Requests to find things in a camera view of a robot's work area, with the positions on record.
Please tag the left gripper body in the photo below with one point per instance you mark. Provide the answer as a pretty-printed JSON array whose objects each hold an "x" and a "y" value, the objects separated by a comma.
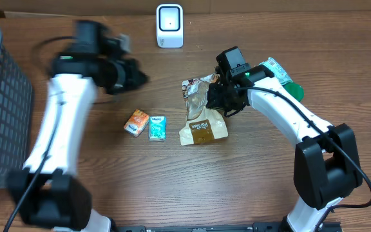
[{"x": 126, "y": 77}]

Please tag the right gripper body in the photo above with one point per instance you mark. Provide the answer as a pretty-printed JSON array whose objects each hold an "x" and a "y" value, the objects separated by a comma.
[{"x": 221, "y": 98}]

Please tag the beige plastic pouch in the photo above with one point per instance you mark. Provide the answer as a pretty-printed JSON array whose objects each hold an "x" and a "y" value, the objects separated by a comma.
[{"x": 202, "y": 124}]

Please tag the orange Kleenex tissue pack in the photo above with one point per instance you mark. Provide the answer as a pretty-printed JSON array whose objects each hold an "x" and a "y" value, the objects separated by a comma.
[{"x": 136, "y": 123}]

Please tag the teal wet wipes pack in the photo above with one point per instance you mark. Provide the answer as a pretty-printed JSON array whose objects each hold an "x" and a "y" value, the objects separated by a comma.
[{"x": 277, "y": 70}]

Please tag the teal Kleenex tissue pack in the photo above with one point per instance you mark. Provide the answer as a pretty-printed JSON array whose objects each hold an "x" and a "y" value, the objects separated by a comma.
[{"x": 157, "y": 128}]

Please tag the green lid jar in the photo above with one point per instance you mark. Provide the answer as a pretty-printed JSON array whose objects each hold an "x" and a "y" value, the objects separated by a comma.
[{"x": 295, "y": 90}]

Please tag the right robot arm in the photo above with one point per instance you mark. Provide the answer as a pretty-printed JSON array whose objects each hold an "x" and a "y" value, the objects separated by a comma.
[{"x": 326, "y": 163}]

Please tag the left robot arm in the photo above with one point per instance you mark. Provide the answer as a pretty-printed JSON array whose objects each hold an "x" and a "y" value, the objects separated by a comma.
[{"x": 46, "y": 191}]

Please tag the white barcode scanner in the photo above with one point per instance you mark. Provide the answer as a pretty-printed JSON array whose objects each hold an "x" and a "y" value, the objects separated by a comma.
[{"x": 170, "y": 25}]

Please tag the dark grey mesh basket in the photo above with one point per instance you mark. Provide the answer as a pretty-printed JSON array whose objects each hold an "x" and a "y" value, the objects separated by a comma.
[{"x": 16, "y": 103}]

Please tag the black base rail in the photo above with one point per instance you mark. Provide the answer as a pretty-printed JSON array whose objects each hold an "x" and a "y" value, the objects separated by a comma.
[{"x": 198, "y": 228}]

